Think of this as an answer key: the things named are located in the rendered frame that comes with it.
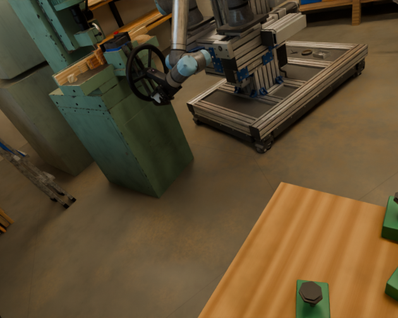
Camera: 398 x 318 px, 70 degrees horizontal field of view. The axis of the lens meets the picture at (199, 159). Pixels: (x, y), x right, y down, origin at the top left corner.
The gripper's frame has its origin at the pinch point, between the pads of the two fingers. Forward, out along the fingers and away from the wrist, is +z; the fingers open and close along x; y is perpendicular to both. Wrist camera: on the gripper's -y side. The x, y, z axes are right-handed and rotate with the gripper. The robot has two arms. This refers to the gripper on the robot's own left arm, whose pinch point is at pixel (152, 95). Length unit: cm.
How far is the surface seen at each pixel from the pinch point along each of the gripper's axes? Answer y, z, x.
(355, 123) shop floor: 101, -28, 90
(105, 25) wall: -129, 223, 179
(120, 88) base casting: -15.2, 18.5, 0.4
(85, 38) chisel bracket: -46, 19, 5
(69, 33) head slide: -54, 25, 4
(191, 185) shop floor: 59, 44, 5
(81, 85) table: -25.9, 12.4, -19.0
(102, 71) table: -25.8, 12.4, -4.6
